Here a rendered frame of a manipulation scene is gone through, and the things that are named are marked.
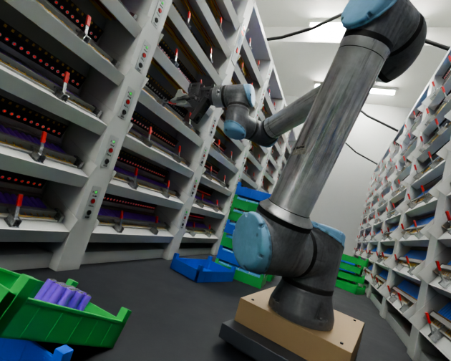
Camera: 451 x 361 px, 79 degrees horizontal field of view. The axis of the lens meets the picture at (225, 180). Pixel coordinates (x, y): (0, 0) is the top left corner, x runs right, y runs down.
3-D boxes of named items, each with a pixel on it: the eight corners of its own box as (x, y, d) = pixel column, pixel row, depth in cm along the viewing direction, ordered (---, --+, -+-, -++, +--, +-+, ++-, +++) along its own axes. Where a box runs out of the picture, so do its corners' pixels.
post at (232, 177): (217, 254, 230) (273, 63, 250) (213, 255, 221) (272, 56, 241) (197, 247, 237) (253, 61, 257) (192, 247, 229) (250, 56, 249)
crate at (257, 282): (265, 283, 173) (268, 271, 174) (260, 289, 154) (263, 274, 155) (222, 267, 183) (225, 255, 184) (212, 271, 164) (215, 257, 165)
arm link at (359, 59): (297, 290, 73) (443, 3, 61) (245, 285, 64) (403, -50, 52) (266, 257, 86) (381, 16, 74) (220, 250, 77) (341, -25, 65)
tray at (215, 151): (235, 173, 229) (245, 160, 229) (206, 152, 174) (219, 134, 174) (218, 161, 238) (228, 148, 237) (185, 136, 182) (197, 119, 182)
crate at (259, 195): (285, 210, 178) (288, 198, 179) (282, 206, 159) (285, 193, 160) (242, 198, 188) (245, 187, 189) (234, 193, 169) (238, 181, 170)
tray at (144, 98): (200, 147, 165) (209, 134, 165) (134, 98, 110) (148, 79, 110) (177, 131, 173) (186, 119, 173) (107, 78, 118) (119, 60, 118)
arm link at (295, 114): (440, 26, 71) (265, 131, 124) (416, -3, 65) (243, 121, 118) (449, 60, 67) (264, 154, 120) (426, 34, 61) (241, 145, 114)
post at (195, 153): (175, 258, 166) (255, 1, 186) (167, 260, 157) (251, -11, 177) (149, 248, 173) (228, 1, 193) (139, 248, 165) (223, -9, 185)
